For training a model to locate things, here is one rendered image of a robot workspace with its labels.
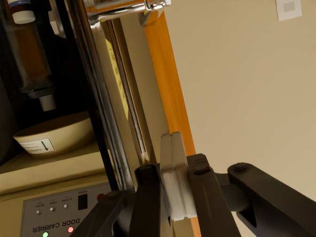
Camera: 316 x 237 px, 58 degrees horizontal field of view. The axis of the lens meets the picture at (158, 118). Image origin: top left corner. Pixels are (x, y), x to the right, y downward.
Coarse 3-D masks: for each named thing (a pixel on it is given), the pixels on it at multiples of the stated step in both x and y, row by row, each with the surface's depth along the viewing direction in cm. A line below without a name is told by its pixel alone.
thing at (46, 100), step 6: (66, 84) 58; (42, 90) 53; (48, 90) 53; (54, 90) 54; (60, 90) 56; (24, 96) 54; (30, 96) 53; (36, 96) 53; (42, 96) 54; (48, 96) 56; (42, 102) 56; (48, 102) 56; (54, 102) 57; (42, 108) 57; (48, 108) 56; (54, 108) 57
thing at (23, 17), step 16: (0, 0) 49; (16, 0) 50; (32, 0) 52; (0, 16) 50; (16, 16) 50; (32, 16) 51; (0, 32) 52; (16, 32) 50; (32, 32) 51; (48, 32) 54; (16, 48) 51; (32, 48) 51; (48, 48) 53; (16, 64) 52; (32, 64) 52; (48, 64) 53; (16, 80) 53; (32, 80) 52; (48, 80) 52
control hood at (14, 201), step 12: (72, 180) 51; (84, 180) 50; (96, 180) 49; (108, 180) 48; (24, 192) 51; (36, 192) 50; (48, 192) 49; (0, 204) 50; (12, 204) 49; (0, 216) 48; (12, 216) 48; (0, 228) 47; (12, 228) 47
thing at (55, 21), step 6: (54, 0) 18; (54, 6) 18; (66, 6) 19; (48, 12) 19; (54, 12) 18; (54, 18) 18; (54, 24) 19; (60, 24) 18; (72, 24) 19; (54, 30) 19; (60, 30) 18; (60, 36) 18
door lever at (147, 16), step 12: (120, 0) 19; (132, 0) 19; (144, 0) 19; (156, 0) 19; (168, 0) 19; (96, 12) 18; (108, 12) 19; (120, 12) 19; (132, 12) 19; (144, 12) 20; (156, 12) 20; (96, 24) 19; (144, 24) 25
